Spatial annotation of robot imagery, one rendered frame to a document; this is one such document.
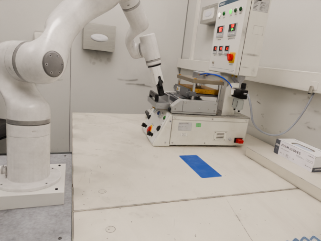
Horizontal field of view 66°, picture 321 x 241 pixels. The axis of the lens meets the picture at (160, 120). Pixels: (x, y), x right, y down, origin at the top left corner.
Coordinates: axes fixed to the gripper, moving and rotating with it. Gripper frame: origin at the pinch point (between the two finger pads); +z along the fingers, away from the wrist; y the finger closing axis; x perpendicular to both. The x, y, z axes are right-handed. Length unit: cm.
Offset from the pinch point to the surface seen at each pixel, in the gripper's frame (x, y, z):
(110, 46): -13, -125, -30
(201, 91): 19.7, 10.2, 3.4
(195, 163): -0.4, 38.0, 27.7
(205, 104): 18.4, 16.3, 9.1
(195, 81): 16.1, 13.4, -3.6
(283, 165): 36, 50, 36
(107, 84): -26, -138, 7
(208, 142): 15.4, 17.0, 30.7
